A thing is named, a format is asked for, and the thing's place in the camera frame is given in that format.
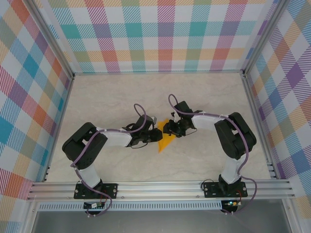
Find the orange paper sheet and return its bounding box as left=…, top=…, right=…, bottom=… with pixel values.
left=156, top=118, right=176, bottom=154

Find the grey metal panel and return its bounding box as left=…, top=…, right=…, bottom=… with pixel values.
left=31, top=210, right=292, bottom=233

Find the small black circuit board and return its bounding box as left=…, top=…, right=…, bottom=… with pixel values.
left=84, top=202, right=105, bottom=209

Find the aluminium mounting rail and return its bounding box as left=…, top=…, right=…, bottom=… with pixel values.
left=26, top=179, right=296, bottom=201

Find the aluminium rear floor rail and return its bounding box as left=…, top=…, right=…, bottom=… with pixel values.
left=72, top=70, right=245, bottom=76

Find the thin black cable loop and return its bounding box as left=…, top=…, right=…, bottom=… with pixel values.
left=202, top=178, right=221, bottom=190

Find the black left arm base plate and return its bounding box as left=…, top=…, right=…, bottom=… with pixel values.
left=74, top=183, right=119, bottom=200

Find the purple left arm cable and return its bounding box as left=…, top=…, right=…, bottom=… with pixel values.
left=70, top=103, right=156, bottom=218

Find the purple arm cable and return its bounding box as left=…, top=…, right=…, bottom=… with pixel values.
left=168, top=94, right=258, bottom=216
left=70, top=103, right=156, bottom=218

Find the slotted grey cable duct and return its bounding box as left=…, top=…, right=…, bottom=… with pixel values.
left=37, top=200, right=223, bottom=212

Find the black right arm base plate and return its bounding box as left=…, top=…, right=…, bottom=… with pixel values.
left=203, top=182, right=248, bottom=199

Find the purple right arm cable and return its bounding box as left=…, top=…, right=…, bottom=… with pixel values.
left=168, top=94, right=258, bottom=216

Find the aluminium side floor rail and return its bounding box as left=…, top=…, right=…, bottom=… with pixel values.
left=43, top=76, right=75, bottom=183
left=242, top=74, right=278, bottom=180

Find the aluminium corner post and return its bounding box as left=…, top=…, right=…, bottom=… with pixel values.
left=29, top=0, right=75, bottom=81
left=242, top=0, right=289, bottom=77

